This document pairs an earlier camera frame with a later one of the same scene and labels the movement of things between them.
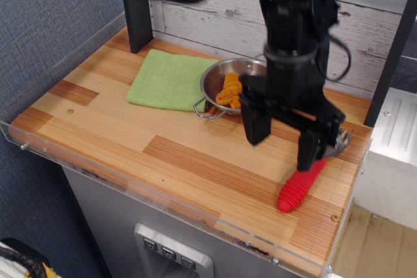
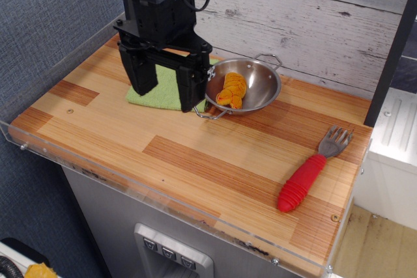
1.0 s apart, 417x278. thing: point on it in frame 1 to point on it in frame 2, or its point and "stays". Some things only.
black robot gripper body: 292,92 to 160,22
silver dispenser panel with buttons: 163,256 stays
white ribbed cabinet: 386,182 stays
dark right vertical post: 406,21 stays
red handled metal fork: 301,179 stays
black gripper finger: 257,124 to 141,69
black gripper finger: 312,147 to 193,83
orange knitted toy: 230,95 stays
